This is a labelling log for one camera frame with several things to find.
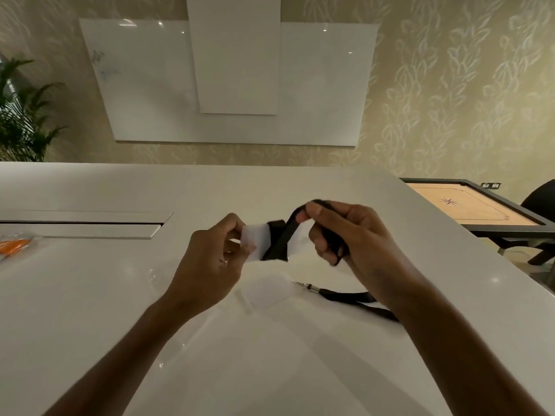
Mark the person's left hand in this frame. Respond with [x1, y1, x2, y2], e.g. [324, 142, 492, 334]
[167, 212, 259, 313]

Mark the person's right hand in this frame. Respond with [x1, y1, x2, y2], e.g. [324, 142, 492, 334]
[297, 201, 420, 300]

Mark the white card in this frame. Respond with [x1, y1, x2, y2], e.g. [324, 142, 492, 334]
[240, 222, 272, 261]

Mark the black strap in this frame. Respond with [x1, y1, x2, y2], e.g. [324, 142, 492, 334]
[262, 198, 350, 267]

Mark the person's right forearm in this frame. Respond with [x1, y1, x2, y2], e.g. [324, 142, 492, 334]
[382, 273, 555, 416]

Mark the person's left forearm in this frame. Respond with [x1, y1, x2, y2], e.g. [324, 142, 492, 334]
[43, 283, 217, 416]

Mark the clear plastic badge sleeve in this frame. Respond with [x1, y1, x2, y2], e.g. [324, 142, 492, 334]
[234, 275, 302, 316]

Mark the wide white glass board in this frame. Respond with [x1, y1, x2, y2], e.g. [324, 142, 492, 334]
[79, 18, 381, 147]

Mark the wooden carrom board table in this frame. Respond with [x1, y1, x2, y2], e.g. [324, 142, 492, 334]
[399, 178, 555, 239]

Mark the orange item in clear packet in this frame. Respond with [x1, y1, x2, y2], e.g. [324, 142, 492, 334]
[0, 231, 42, 268]

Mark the green potted plant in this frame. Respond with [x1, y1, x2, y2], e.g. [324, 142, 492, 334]
[0, 57, 68, 163]

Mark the black office chair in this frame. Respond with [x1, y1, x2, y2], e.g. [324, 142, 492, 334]
[494, 179, 555, 267]

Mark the black lanyard with metal clip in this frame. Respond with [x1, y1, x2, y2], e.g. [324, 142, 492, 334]
[293, 281, 400, 323]

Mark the white table cable flap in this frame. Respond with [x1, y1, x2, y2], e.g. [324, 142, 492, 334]
[0, 210, 174, 241]

